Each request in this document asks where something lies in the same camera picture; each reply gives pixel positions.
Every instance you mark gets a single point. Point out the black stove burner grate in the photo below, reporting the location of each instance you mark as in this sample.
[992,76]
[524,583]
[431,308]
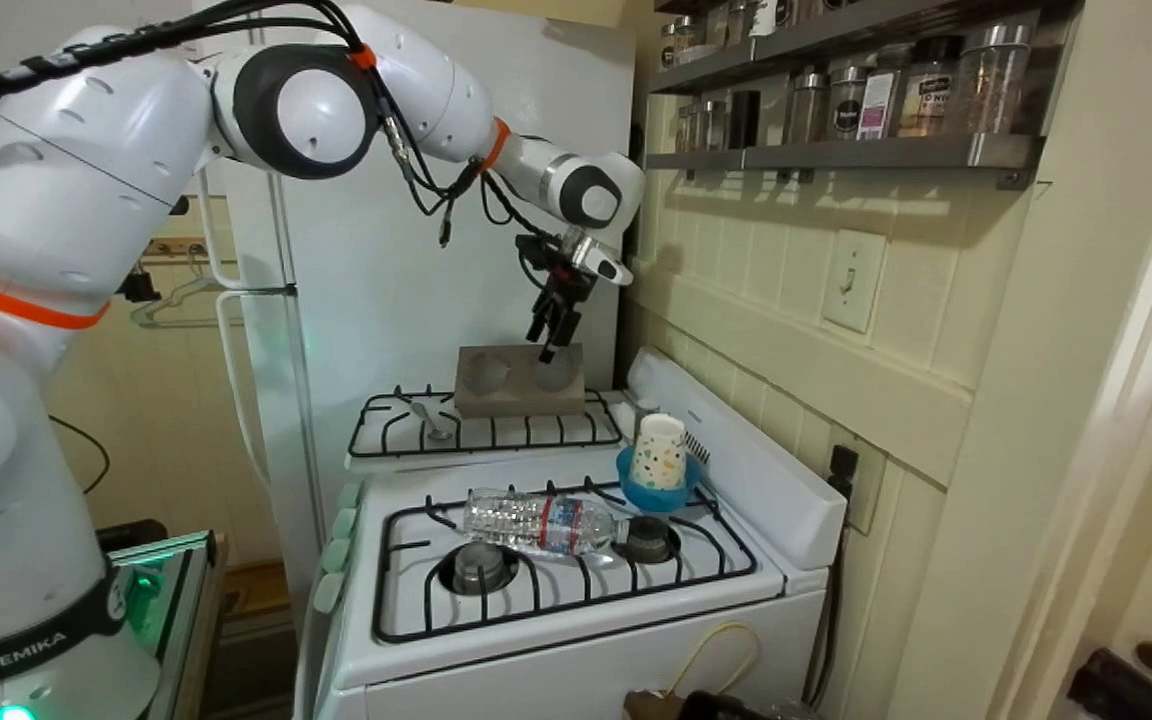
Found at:
[561,607]
[484,446]

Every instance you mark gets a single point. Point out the metal spice rack shelf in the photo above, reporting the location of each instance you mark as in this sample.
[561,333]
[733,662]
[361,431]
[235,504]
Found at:
[842,159]
[789,54]

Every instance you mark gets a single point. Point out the white light switch plate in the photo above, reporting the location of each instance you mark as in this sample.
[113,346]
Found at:
[853,283]

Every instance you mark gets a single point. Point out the clear plastic water bottle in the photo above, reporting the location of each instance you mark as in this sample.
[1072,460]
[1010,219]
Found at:
[540,521]

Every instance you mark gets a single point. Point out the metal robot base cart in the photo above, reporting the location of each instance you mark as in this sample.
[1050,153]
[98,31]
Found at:
[177,601]

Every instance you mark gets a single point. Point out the white label spice jar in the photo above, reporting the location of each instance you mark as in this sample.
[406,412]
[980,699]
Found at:
[877,102]
[763,18]

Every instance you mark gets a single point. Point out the dotted paper cup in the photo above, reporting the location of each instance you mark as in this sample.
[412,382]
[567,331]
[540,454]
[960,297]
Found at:
[660,454]

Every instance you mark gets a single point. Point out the brown spice jar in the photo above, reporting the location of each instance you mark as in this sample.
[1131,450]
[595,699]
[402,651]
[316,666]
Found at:
[929,84]

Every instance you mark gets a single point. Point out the dark spice jar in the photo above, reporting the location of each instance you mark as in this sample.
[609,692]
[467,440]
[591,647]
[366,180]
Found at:
[744,118]

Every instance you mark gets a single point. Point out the white gas stove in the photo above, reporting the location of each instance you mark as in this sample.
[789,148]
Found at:
[576,666]

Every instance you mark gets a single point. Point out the glass spice jar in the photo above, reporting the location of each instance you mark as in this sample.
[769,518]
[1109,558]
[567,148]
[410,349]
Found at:
[678,125]
[678,32]
[806,104]
[708,121]
[842,102]

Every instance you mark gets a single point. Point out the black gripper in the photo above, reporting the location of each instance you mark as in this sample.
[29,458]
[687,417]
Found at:
[558,266]

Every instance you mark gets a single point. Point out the large clear spice jar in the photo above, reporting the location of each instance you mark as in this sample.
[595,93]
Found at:
[998,81]

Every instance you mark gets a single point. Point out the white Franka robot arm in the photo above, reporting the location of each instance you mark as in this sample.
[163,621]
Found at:
[70,163]

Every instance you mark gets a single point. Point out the black wall plug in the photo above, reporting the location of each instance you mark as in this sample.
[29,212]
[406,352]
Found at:
[842,466]

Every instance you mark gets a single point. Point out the blue bowl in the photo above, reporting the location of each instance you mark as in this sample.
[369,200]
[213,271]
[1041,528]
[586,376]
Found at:
[659,503]

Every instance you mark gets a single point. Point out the white refrigerator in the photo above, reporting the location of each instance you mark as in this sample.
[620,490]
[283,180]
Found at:
[350,295]

